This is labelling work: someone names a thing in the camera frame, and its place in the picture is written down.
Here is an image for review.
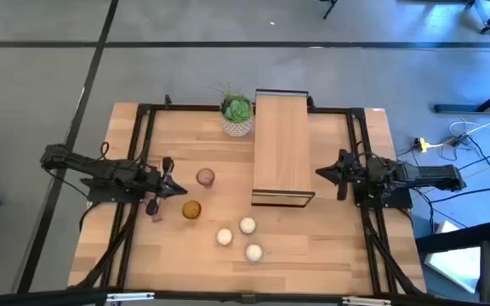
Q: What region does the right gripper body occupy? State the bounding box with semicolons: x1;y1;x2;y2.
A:
333;148;356;201

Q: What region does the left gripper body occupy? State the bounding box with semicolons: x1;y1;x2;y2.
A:
145;156;176;217

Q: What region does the amber glass candle holder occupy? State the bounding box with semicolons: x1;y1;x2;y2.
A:
181;200;202;221

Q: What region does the tan patterned candle tin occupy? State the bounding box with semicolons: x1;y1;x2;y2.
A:
215;227;234;247

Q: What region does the white tealight candle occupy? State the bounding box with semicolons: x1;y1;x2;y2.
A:
238;216;258;235
244;243;265;264

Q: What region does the succulent in white patterned pot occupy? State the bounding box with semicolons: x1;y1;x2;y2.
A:
211;83;255;139

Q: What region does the black rig crossbar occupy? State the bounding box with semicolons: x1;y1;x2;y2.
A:
0;286;490;306

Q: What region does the black beam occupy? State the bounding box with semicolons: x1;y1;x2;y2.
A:
414;220;490;255

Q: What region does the white panel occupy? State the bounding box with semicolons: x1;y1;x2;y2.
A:
423;220;482;294

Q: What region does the black stand leg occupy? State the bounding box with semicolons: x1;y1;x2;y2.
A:
319;0;339;20

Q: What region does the wooden shelf with black frame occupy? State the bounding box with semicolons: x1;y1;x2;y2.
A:
251;88;316;209

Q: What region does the black aluminium table frame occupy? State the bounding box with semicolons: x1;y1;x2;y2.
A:
68;93;427;297

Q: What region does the silver metal bracket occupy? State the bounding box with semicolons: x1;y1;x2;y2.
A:
341;296;393;306
105;291;156;303

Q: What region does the white floor cable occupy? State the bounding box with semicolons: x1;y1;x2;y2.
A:
447;120;490;139

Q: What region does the black floor cable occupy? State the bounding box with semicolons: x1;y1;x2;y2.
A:
430;184;490;204

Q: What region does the yellow floor cable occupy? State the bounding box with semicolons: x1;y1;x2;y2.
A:
427;109;490;150

